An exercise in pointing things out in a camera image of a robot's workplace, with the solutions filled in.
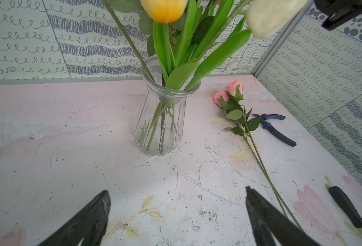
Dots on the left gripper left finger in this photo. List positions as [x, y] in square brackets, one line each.
[87, 227]

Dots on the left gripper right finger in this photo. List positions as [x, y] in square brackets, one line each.
[270, 225]

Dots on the clear glass vase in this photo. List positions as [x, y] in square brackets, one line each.
[160, 121]

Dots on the light pink rose stem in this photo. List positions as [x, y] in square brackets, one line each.
[218, 100]

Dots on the pink rose stem large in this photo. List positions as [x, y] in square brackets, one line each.
[244, 125]

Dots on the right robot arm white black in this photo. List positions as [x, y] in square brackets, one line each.
[338, 12]

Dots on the yellow white tulip bunch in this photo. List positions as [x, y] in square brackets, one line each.
[190, 41]

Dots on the magenta rose stem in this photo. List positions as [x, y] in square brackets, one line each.
[129, 40]

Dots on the black handled screwdriver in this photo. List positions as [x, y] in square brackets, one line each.
[346, 205]

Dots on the blue handled pliers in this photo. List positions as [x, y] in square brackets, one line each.
[270, 128]

